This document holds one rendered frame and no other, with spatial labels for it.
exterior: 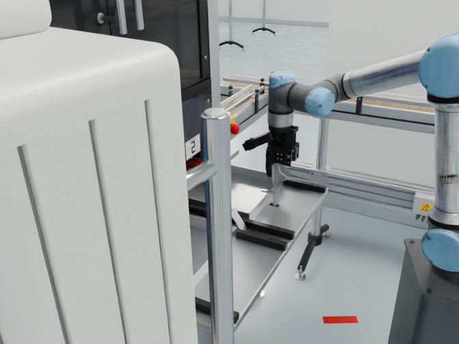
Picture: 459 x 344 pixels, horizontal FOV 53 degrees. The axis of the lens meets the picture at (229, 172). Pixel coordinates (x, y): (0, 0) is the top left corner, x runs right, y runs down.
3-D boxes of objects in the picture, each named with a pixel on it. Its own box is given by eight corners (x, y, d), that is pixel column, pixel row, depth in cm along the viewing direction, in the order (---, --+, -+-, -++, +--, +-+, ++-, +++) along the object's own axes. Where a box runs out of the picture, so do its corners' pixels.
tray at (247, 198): (152, 198, 147) (151, 188, 145) (195, 165, 167) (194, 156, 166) (248, 224, 132) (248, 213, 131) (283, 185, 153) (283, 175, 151)
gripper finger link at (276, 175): (284, 194, 143) (285, 167, 139) (266, 190, 146) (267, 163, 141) (287, 189, 145) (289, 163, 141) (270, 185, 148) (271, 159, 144)
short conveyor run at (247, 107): (201, 166, 174) (199, 127, 167) (167, 159, 181) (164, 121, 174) (272, 111, 228) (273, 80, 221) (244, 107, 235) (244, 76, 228)
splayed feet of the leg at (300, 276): (291, 278, 244) (292, 256, 238) (320, 230, 284) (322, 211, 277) (305, 282, 241) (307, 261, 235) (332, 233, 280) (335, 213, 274)
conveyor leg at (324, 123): (304, 246, 257) (313, 115, 222) (309, 237, 264) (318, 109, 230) (320, 250, 253) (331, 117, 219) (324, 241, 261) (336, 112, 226)
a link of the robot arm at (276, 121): (263, 112, 134) (274, 104, 140) (263, 127, 136) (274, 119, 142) (287, 116, 131) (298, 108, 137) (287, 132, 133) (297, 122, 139)
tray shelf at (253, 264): (61, 274, 117) (59, 268, 116) (202, 164, 172) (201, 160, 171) (229, 340, 97) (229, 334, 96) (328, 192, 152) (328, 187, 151)
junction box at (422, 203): (411, 213, 215) (414, 196, 211) (412, 207, 219) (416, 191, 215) (438, 219, 210) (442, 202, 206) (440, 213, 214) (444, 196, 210)
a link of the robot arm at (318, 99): (343, 83, 126) (310, 76, 133) (320, 93, 119) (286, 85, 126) (341, 110, 130) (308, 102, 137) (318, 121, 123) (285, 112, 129)
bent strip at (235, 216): (229, 231, 130) (229, 213, 127) (234, 225, 132) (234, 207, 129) (276, 244, 124) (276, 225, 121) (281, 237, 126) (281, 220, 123)
